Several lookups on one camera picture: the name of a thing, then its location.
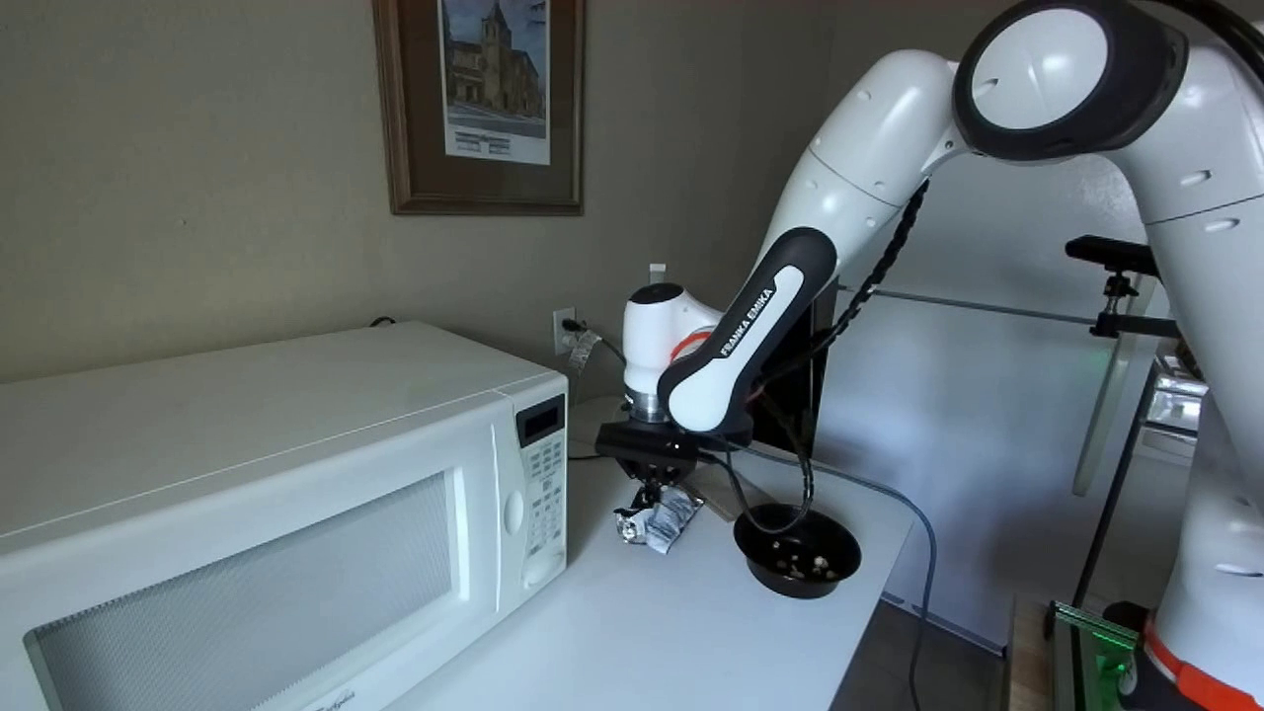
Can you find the thin metal rod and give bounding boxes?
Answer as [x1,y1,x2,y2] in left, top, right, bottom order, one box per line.
[873,286,1104,330]

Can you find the silver metal bracket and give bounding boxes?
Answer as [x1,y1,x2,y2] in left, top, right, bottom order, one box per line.
[1141,361,1215,442]

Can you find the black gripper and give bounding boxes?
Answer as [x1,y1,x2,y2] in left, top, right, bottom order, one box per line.
[624,468,698,546]

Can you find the black round bowl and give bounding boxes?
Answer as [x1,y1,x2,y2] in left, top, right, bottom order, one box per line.
[732,504,864,601]

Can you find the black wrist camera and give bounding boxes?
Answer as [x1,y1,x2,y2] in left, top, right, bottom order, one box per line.
[592,421,760,488]

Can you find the white microwave oven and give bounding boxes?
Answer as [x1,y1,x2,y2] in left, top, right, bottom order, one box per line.
[0,318,577,711]

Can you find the white wall outlet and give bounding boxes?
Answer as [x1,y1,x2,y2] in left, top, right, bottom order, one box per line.
[544,306,584,363]

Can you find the wooden robot platform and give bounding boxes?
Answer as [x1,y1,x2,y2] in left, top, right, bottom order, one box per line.
[1002,597,1066,711]

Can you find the dark power cable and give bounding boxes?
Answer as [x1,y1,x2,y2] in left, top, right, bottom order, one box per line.
[565,319,944,711]

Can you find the brown framed wall picture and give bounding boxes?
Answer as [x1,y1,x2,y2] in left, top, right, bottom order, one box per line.
[370,0,592,223]

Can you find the green-lit metal rail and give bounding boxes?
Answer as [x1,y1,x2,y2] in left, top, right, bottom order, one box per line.
[1048,597,1144,711]

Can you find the crinkled silver foil packet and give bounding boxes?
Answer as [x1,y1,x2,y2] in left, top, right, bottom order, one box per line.
[615,488,703,554]

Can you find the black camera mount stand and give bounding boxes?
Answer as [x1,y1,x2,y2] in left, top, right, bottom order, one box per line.
[1062,232,1183,609]

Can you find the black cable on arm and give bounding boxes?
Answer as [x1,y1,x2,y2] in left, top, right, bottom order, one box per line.
[716,178,931,534]

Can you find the brown food pieces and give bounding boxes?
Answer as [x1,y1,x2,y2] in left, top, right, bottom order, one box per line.
[765,539,850,585]

